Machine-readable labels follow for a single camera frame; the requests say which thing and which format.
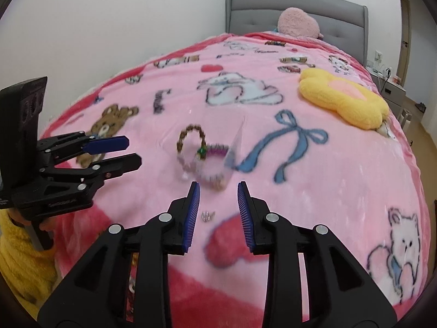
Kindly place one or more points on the pink printed blanket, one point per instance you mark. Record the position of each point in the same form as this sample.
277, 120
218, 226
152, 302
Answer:
307, 184

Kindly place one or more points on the clear plastic bag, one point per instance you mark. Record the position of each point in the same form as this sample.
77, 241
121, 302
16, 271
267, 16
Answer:
235, 143

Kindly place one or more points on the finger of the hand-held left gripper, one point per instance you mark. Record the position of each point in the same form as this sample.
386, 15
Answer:
105, 144
117, 164

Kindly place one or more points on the white wall socket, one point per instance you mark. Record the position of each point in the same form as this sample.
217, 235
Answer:
378, 54

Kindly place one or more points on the grey waste bin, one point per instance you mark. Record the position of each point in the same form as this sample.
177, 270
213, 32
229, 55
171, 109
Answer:
406, 119

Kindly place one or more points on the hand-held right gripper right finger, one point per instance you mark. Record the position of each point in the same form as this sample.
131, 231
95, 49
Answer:
245, 216

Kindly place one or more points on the white nightstand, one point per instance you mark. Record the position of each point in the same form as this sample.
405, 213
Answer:
392, 90

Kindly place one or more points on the person's left forearm yellow sleeve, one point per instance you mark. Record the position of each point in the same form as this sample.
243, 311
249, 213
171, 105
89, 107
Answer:
20, 266

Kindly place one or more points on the person's left hand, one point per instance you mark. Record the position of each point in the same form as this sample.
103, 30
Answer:
48, 228

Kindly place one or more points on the wooden door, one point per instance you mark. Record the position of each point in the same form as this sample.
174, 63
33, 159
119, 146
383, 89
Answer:
404, 41

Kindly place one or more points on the yellow flower cushion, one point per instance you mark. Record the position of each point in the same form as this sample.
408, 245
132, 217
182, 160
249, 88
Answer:
344, 104

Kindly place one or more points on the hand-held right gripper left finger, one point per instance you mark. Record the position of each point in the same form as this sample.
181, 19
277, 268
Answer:
192, 213

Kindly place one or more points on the grey padded headboard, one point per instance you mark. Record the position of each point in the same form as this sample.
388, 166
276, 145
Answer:
252, 10

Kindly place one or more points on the small silver earrings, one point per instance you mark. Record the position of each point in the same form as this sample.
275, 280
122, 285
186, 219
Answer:
207, 216

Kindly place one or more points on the pink plush pillow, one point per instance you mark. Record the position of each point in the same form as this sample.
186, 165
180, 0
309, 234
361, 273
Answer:
297, 22

